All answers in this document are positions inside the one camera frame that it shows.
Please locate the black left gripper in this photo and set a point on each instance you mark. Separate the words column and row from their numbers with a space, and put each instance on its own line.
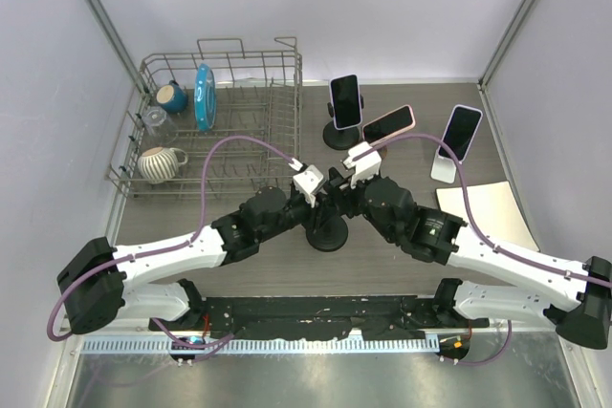
column 322, row 207

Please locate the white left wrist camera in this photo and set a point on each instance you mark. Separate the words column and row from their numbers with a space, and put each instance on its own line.
column 308, row 180

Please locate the black phone stand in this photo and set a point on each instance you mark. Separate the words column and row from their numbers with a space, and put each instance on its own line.
column 330, row 237
column 342, row 140

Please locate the aluminium frame post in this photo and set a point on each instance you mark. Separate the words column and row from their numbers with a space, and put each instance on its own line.
column 513, row 29
column 112, row 35

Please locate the right aluminium frame post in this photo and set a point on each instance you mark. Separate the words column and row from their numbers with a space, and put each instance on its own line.
column 513, row 29

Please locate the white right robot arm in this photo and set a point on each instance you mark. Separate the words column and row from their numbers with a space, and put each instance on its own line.
column 573, row 296

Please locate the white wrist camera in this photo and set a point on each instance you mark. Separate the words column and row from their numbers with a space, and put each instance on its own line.
column 308, row 180
column 363, row 163

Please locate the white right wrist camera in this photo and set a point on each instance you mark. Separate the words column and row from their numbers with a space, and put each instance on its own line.
column 363, row 163

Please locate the blue ceramic mug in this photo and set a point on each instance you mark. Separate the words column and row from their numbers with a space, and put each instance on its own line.
column 172, row 98

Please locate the white flat board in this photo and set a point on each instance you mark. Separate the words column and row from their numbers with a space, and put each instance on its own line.
column 494, row 209

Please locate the white angled phone stand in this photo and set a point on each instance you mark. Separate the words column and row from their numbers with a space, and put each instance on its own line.
column 443, row 168

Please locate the lilac case phone right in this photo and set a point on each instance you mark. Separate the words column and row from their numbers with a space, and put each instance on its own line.
column 461, row 129

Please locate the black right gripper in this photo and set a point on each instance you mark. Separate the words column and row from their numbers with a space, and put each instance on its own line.
column 335, row 185

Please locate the clear drinking glass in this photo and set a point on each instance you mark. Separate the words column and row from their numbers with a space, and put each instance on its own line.
column 159, row 125

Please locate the grey wire dish rack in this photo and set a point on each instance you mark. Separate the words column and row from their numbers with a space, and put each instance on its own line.
column 230, row 111

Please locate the pink case phone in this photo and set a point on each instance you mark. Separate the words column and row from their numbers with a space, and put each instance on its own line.
column 395, row 122

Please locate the wooden round phone stand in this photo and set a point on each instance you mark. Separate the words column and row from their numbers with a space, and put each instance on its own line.
column 383, row 152

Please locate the black rear phone stand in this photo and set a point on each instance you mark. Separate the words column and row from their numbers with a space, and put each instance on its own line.
column 342, row 140

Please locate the blue plate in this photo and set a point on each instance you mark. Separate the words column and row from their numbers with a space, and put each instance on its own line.
column 204, row 98

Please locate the white slotted cable duct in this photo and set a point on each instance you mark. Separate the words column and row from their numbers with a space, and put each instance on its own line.
column 353, row 344

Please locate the left aluminium frame post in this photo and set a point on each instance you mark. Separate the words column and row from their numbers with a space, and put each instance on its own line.
column 112, row 35

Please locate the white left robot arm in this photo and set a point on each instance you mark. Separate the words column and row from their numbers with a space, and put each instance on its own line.
column 94, row 284

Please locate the black front phone stand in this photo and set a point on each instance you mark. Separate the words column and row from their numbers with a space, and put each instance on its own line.
column 330, row 237

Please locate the lilac case phone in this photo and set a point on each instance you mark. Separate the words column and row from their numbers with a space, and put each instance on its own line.
column 461, row 129
column 346, row 102

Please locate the striped white mug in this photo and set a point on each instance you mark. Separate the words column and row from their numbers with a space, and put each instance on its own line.
column 161, row 164

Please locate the lilac case phone rear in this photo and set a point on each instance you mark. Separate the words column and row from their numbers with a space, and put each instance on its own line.
column 346, row 102

